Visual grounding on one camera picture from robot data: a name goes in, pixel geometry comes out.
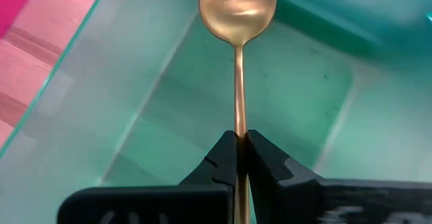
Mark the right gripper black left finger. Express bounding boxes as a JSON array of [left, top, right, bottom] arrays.
[[57, 130, 238, 224]]

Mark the pink translucent plastic bin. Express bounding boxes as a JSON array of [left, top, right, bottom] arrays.
[[0, 0, 108, 149]]

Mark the gold metal spoon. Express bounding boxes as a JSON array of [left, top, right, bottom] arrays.
[[198, 0, 277, 224]]

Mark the teal translucent plastic bin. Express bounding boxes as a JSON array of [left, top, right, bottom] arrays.
[[0, 0, 432, 224]]

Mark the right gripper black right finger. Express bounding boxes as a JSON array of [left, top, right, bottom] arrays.
[[248, 130, 432, 224]]

